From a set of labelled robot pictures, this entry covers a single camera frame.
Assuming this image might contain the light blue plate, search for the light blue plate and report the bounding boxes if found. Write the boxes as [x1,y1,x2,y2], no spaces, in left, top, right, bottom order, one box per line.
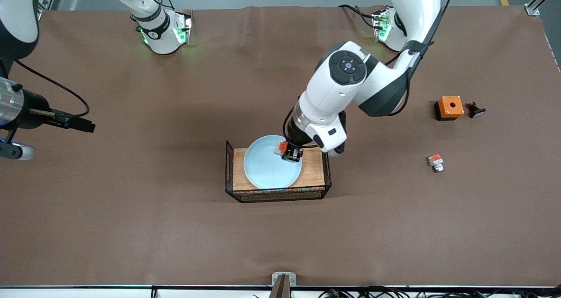
[243,135,303,190]

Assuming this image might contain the small black push button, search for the small black push button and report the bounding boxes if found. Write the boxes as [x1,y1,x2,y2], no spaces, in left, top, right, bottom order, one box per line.
[465,101,486,119]

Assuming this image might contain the wooden board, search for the wooden board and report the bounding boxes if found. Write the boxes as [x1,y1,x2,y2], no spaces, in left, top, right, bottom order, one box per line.
[233,144,327,192]

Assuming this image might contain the brown table cover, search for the brown table cover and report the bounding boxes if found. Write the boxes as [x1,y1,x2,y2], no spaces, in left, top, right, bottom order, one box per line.
[0,5,561,287]

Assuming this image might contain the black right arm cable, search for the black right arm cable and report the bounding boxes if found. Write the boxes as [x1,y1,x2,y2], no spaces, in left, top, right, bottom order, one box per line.
[13,60,90,117]

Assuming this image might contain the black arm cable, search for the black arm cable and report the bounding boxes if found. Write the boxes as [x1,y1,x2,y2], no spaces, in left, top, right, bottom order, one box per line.
[283,0,456,149]
[13,60,90,117]

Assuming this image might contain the black wire basket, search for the black wire basket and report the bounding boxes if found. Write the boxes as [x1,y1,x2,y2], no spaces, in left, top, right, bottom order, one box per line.
[225,135,333,203]

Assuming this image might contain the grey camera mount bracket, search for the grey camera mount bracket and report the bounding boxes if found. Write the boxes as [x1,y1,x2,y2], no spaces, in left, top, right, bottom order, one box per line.
[268,272,296,298]

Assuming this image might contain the black base cable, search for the black base cable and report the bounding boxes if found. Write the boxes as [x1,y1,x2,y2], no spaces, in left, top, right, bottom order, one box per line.
[337,4,378,29]

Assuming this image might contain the orange button enclosure box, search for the orange button enclosure box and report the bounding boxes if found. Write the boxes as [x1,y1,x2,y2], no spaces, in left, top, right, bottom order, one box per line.
[434,96,465,121]

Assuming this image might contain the black cable bundle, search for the black cable bundle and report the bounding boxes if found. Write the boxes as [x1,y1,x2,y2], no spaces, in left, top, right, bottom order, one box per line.
[318,286,561,298]

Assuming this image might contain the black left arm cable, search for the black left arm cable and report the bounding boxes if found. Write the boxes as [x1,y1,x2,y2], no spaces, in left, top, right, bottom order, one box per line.
[283,0,456,149]

